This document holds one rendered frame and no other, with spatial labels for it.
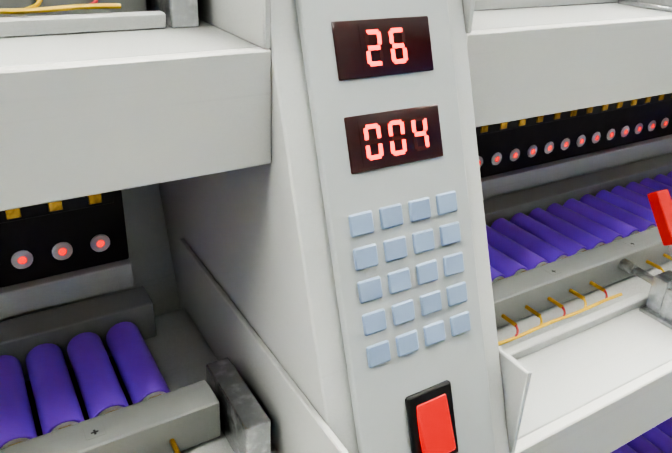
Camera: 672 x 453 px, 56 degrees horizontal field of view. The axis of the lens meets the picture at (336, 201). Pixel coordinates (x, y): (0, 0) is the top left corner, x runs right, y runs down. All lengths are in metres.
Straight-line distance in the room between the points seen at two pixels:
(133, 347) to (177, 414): 0.06
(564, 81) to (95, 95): 0.23
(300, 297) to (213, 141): 0.07
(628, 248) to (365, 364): 0.28
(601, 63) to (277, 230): 0.20
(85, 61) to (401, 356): 0.16
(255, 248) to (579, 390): 0.20
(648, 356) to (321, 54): 0.28
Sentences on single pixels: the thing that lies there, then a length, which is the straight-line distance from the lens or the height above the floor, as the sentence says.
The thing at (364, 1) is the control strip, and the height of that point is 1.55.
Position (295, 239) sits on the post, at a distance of 0.24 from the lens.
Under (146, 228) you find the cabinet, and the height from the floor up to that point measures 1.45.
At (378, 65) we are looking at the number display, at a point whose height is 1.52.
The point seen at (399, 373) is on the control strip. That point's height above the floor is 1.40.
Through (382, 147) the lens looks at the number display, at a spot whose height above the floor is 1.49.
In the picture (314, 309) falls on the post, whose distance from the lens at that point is 0.25.
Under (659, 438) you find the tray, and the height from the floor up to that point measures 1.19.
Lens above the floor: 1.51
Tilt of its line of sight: 8 degrees down
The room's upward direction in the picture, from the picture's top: 8 degrees counter-clockwise
